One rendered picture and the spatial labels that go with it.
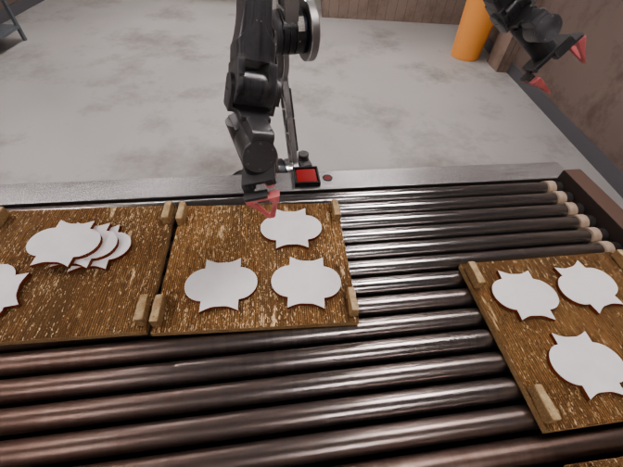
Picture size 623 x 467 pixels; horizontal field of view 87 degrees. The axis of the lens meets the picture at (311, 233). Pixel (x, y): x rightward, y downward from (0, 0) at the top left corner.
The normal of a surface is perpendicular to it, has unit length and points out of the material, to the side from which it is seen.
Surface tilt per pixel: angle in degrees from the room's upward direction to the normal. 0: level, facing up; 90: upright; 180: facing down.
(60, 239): 0
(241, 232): 0
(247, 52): 61
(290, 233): 0
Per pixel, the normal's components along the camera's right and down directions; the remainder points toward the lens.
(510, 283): 0.05, -0.65
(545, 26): -0.05, 0.51
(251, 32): 0.46, 0.26
